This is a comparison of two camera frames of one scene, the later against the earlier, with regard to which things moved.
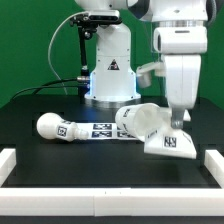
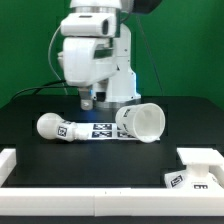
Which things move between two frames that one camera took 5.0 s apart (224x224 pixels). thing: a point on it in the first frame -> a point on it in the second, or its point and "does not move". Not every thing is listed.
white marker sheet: (103, 131) does not move
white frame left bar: (8, 160) does not move
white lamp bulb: (51, 127) does not move
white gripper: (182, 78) -> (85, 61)
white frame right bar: (214, 162) does not move
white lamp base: (170, 142) -> (197, 175)
